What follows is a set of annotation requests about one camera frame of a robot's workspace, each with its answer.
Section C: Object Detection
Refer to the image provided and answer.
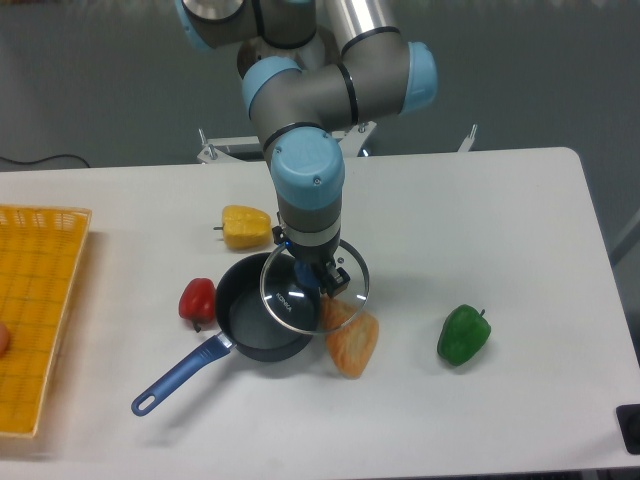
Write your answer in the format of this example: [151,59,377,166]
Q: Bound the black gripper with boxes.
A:
[286,238,350,299]

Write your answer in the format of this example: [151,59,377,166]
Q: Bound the glass lid with blue knob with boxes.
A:
[259,240,370,336]

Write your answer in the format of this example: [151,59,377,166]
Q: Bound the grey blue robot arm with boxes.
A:
[176,1,438,296]

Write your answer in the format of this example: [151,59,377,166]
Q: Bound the orange bread piece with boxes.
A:
[320,297,379,379]

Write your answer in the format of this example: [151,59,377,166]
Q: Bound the yellow bell pepper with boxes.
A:
[214,205,272,251]

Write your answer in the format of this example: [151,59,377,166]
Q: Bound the red bell pepper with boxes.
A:
[178,278,216,332]

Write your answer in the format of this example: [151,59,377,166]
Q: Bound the green bell pepper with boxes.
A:
[437,304,492,367]

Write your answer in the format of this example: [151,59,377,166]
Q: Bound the yellow wicker basket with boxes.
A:
[1,204,92,438]

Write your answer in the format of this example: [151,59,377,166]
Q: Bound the orange item in basket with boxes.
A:
[0,322,11,356]

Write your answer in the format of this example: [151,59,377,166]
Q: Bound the black object at table edge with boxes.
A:
[616,404,640,455]

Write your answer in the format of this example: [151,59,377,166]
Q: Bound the dark saucepan with blue handle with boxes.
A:
[131,253,311,416]

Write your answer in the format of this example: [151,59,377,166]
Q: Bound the white metal bracket right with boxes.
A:
[458,123,478,153]

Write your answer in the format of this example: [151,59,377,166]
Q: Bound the black cable on floor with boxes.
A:
[0,153,92,169]

